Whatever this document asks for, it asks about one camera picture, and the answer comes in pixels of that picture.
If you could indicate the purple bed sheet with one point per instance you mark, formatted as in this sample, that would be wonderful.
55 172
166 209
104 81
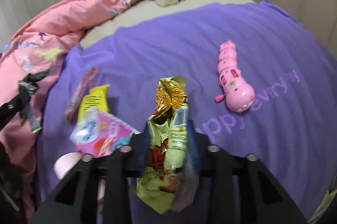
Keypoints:
291 127

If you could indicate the red striped candy wrapper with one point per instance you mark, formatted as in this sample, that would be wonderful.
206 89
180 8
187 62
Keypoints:
88 79

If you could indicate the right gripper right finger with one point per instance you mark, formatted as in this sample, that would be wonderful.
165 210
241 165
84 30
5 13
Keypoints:
242 189

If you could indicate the pink caterpillar toy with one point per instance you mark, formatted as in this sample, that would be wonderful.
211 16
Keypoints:
237 93

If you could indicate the pink patterned duvet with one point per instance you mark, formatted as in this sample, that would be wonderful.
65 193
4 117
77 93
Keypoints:
41 43

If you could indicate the yellow pink snack packet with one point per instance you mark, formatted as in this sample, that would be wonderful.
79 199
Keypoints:
97 98

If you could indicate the yellow snack wrapper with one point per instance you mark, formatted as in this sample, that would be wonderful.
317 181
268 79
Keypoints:
170 180

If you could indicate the pink cylindrical cup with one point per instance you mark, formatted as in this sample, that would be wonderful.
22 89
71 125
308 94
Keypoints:
65 163

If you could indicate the pink cartoon packet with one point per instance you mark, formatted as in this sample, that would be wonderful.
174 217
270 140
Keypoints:
100 133

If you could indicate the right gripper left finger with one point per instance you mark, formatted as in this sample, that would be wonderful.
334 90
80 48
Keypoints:
75 198

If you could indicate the yellow-green trash bag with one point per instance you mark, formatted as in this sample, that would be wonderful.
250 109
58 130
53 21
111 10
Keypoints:
325 203

